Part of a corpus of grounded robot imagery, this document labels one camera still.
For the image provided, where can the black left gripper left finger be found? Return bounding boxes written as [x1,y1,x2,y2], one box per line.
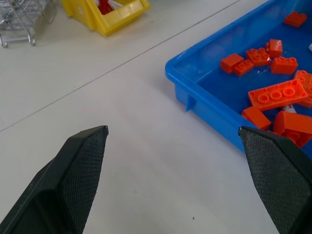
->
[0,125,109,234]

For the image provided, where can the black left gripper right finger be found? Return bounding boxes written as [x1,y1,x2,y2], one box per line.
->
[238,126,312,234]

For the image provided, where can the upside-down orange plastic building brick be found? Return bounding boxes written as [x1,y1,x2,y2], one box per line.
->
[248,79,309,112]

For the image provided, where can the blue plastic tray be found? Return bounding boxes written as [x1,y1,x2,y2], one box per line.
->
[165,0,312,155]

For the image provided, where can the yellow plastic parts bin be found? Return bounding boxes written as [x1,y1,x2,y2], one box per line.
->
[60,0,151,37]

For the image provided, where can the red and white items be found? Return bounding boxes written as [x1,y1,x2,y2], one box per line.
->
[94,0,124,16]

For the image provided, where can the silver wire basket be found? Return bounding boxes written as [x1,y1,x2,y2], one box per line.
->
[0,0,58,48]

